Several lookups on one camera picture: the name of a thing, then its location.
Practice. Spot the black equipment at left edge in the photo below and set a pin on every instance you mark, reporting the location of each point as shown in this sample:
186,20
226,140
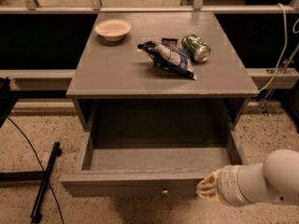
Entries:
7,99

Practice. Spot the white bowl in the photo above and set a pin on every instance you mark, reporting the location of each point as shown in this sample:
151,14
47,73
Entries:
113,30

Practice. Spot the blue white chip bag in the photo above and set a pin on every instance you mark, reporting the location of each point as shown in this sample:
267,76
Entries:
169,58

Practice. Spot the metal bracket at right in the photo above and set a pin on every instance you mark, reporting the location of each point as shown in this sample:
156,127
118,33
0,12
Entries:
280,69

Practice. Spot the black stand base bar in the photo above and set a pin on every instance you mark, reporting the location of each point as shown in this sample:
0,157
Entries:
42,176

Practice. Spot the grey top drawer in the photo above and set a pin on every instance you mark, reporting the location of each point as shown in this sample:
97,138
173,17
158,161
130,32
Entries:
137,147

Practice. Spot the grey wooden cabinet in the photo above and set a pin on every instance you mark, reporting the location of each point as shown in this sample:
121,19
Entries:
120,70

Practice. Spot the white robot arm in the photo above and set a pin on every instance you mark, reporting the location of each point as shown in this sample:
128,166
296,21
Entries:
275,180

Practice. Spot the small dark snack packet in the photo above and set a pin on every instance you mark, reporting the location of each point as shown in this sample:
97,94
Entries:
169,42

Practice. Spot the green soda can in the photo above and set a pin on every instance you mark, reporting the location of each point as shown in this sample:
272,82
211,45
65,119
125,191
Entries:
197,48

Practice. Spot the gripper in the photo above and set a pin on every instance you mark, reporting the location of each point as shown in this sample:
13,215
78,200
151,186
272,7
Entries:
228,184

